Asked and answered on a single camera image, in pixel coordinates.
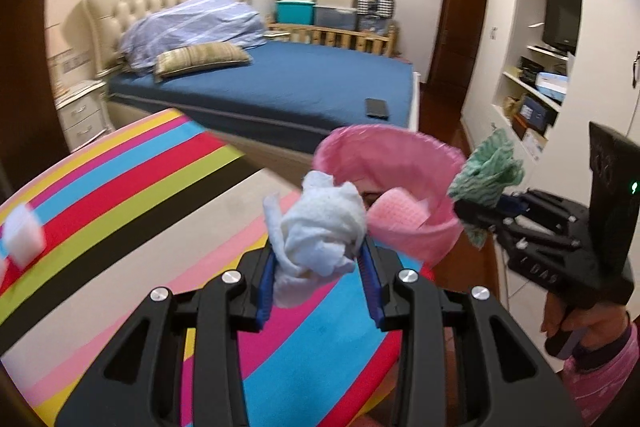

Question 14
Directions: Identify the green cloth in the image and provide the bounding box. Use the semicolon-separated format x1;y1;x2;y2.
447;126;526;251

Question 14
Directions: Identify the white tissue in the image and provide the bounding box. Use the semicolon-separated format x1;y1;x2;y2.
262;170;367;309

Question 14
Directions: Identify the white foam block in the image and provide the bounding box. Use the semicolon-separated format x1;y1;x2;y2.
1;204;46;270

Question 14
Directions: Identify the pink lined trash bin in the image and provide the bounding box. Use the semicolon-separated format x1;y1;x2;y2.
312;124;465;268

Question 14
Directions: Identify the person right hand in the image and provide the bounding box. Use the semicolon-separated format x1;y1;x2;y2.
540;293;630;350

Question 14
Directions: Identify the rainbow striped tablecloth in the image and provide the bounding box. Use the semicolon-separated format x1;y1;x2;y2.
1;109;400;426

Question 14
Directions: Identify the black phone on bed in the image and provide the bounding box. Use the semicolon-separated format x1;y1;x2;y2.
364;98;390;120

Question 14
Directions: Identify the black television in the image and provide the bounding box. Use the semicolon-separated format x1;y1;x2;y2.
542;0;582;54

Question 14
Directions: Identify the dark wooden door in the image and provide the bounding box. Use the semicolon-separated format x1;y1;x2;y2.
424;0;490;101

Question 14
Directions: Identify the white nightstand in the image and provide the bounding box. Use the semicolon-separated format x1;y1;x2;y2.
55;80;115;153

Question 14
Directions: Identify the striped brown pillow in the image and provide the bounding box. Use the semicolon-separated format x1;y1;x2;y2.
153;42;252;82

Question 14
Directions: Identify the checkered bag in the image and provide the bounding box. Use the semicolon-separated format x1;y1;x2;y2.
357;0;395;18

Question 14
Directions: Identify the beige tufted headboard bed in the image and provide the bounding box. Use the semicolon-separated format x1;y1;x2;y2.
84;0;419;154

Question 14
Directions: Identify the blue striped duvet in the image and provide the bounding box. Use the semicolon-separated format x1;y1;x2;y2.
119;0;267;75

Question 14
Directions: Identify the teal storage bin lower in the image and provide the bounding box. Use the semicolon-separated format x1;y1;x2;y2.
276;1;314;25

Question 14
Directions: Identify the wooden crib rail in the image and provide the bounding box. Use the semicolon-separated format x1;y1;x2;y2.
266;22;399;57

